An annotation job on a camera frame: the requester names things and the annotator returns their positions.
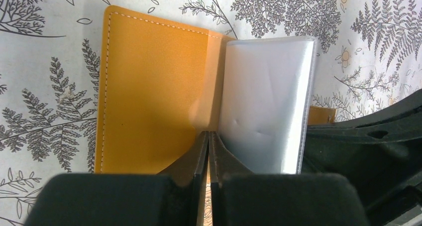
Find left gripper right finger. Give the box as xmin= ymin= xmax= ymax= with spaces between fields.
xmin=209 ymin=131 xmax=253 ymax=226

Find yellow leather card holder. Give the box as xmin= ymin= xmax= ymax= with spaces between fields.
xmin=94 ymin=5 xmax=336 ymax=174

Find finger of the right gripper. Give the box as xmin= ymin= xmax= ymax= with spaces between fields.
xmin=302 ymin=90 xmax=422 ymax=226

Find floral patterned table mat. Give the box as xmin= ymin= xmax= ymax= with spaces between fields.
xmin=0 ymin=0 xmax=422 ymax=226

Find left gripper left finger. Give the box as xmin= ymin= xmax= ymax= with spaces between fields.
xmin=159 ymin=131 xmax=209 ymax=226

